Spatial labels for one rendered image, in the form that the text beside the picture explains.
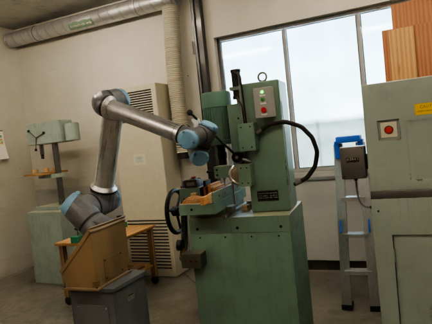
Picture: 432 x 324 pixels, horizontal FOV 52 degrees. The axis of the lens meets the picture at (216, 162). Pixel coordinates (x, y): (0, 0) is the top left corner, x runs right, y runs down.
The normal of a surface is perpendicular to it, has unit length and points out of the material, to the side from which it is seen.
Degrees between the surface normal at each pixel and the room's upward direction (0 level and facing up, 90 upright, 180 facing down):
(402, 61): 87
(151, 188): 90
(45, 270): 90
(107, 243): 90
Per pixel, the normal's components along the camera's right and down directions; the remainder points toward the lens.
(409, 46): -0.44, 0.04
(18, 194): 0.90, -0.07
